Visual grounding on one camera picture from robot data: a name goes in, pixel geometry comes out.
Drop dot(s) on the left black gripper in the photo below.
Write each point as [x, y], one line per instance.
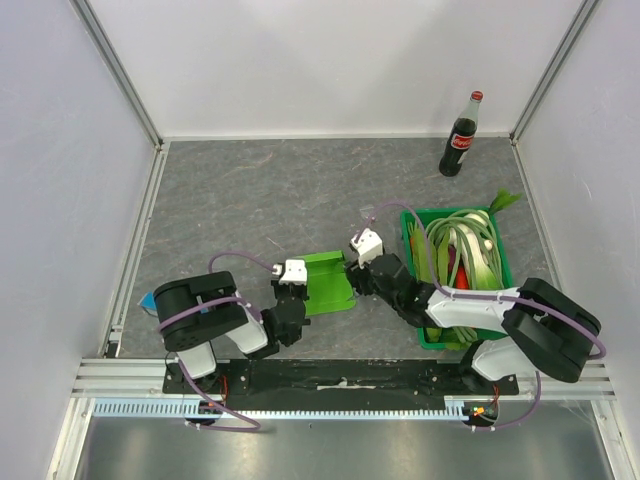
[279, 287]

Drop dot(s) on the green long beans bundle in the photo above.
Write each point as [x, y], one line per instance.
[475, 240]

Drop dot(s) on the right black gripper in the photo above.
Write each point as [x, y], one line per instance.
[361, 275]

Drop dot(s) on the blue small box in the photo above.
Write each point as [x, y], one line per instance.
[148, 305]

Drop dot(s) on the cola glass bottle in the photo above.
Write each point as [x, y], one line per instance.
[461, 136]

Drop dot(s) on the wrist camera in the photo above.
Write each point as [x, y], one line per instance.
[368, 246]
[291, 272]

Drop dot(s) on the purple onion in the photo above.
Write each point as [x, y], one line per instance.
[453, 258]

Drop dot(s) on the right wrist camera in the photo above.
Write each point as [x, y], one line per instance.
[368, 246]

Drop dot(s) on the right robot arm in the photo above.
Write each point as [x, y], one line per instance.
[541, 328]

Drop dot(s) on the orange carrot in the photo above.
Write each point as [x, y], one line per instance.
[461, 280]

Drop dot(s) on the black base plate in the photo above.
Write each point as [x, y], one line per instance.
[346, 384]

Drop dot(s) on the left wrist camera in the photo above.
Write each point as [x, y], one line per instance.
[291, 272]

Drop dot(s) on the green paper box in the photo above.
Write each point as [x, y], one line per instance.
[328, 288]

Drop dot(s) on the grey cable duct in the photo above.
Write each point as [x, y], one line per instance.
[192, 408]

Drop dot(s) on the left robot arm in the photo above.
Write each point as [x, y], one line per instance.
[194, 311]

